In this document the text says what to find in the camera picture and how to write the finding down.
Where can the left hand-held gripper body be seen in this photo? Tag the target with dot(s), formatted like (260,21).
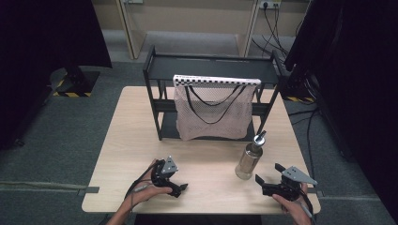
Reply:
(162,175)

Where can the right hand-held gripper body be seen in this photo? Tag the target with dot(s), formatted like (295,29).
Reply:
(289,184)

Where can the person's left hand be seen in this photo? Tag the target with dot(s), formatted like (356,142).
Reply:
(147,190)

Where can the person's right hand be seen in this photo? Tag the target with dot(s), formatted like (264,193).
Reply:
(292,207)

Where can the glass oil bottle metal spout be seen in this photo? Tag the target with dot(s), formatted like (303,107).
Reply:
(248,161)

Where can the stand base with hazard tape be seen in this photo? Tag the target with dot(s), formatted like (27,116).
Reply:
(298,90)
(75,82)

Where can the black white checkered strip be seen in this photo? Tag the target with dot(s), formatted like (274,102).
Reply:
(216,80)

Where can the black curtain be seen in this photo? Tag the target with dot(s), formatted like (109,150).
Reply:
(40,62)
(356,78)

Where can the black metal shelf rack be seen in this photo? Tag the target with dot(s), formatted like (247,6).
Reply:
(216,67)

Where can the beige partition frame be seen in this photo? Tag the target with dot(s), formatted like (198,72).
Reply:
(187,18)

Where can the white wall power socket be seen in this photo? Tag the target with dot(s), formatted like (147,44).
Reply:
(269,4)

